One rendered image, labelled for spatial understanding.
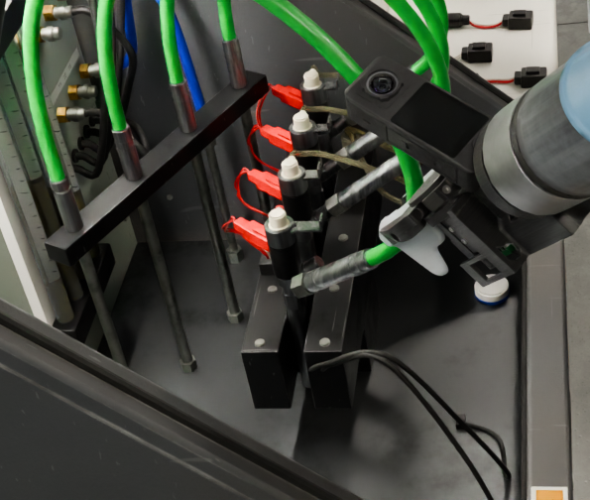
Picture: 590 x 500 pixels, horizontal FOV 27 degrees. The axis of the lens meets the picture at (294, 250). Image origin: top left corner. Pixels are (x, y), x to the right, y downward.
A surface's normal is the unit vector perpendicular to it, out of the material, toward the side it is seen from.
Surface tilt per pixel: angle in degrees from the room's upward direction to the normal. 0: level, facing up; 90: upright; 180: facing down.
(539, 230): 103
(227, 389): 0
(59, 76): 90
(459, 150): 21
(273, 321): 0
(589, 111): 81
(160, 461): 90
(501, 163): 83
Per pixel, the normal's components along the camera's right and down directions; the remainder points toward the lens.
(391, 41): -0.14, 0.64
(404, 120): -0.11, -0.50
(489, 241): 0.28, -0.22
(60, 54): 0.98, -0.03
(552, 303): -0.15, -0.77
